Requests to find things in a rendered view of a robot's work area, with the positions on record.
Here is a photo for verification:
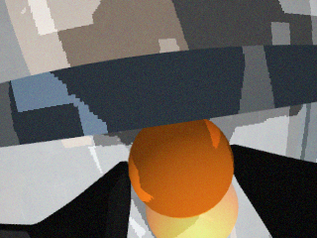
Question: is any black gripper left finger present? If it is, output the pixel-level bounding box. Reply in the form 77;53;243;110
0;160;131;238

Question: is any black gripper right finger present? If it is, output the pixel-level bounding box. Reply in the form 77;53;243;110
230;144;317;238

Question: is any low clear wall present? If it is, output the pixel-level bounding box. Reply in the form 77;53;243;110
296;102;317;163

